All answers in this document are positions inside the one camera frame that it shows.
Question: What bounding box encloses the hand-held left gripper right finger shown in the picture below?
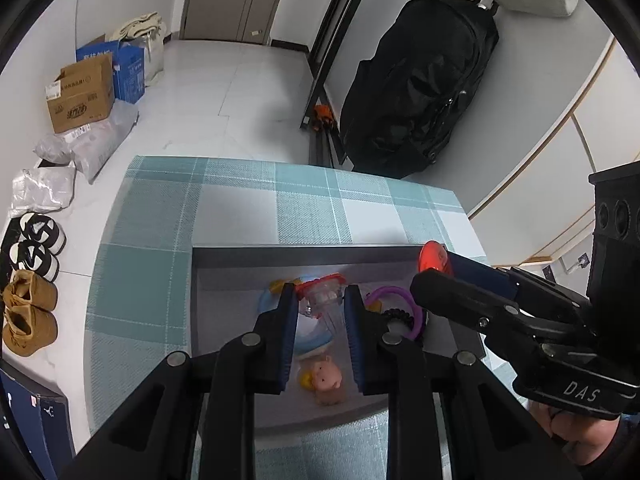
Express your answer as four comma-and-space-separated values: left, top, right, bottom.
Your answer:
344, 284, 566, 480

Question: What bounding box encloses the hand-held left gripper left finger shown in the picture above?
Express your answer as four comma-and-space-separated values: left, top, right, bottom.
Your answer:
60, 282, 300, 480

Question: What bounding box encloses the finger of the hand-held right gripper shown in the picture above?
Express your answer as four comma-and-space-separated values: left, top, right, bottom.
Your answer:
410, 269, 576, 361
447, 252, 592, 314

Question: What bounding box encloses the red clear plastic ornament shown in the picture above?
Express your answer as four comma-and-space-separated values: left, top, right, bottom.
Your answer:
295, 272, 348, 322

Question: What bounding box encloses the black spiral hair tie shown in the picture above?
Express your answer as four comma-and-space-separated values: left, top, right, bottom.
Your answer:
382, 307, 416, 326

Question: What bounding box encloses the red round hair clip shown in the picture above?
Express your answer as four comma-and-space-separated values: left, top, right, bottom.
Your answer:
417, 241, 453, 278

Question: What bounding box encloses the pink pig hair clip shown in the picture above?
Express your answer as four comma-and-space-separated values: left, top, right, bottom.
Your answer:
311, 354, 346, 407

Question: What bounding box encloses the purple bracelet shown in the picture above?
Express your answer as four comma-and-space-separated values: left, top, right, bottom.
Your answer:
364, 285, 426, 343

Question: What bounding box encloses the white box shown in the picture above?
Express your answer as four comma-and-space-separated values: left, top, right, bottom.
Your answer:
191, 244, 488, 433

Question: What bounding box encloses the person's right hand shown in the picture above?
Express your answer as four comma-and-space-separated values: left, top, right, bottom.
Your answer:
530, 400, 623, 468

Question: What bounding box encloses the teal checked tablecloth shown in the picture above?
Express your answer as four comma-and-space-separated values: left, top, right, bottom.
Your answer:
85, 155, 493, 480

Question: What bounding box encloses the black backpack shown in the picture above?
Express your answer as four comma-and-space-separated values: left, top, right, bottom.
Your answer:
340, 0, 501, 178

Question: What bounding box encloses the orange tool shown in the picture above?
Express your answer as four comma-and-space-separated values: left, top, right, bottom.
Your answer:
310, 104, 335, 131

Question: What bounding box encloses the brown boot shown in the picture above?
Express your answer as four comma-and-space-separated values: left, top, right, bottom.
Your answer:
1, 305, 58, 357
1, 270, 58, 311

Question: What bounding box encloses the black and white shoe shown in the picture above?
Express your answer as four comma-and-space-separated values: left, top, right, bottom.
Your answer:
12, 212, 68, 253
9, 241, 61, 281

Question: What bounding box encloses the dark blue shoe box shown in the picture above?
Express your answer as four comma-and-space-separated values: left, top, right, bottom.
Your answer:
0, 367, 76, 480

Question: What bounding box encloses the large grey plastic bag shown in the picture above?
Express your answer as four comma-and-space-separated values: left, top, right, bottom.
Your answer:
72, 100, 140, 183

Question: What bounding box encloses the silver plastic bag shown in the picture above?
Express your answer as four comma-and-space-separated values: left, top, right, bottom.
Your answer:
9, 166, 77, 218

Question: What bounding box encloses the small grey plastic bag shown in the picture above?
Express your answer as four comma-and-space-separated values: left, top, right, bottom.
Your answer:
34, 132, 76, 165

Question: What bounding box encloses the blue cardboard box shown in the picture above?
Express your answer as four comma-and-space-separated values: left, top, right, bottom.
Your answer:
76, 40, 147, 103

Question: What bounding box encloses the brown cardboard box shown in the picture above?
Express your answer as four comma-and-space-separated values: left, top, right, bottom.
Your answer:
45, 54, 117, 135

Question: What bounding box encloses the cream tote bag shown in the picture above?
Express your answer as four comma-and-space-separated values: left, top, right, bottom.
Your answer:
116, 14, 166, 86

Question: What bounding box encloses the grey door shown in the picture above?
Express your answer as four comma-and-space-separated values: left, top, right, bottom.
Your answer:
180, 0, 291, 43

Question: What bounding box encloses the black metal frame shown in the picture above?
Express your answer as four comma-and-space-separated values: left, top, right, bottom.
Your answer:
300, 0, 381, 166

